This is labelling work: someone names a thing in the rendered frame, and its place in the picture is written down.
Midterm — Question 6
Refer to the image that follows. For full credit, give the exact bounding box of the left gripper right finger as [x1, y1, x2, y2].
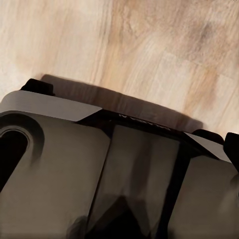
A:
[223, 132, 239, 172]

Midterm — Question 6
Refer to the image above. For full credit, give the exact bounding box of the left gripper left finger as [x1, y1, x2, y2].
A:
[0, 132, 26, 192]

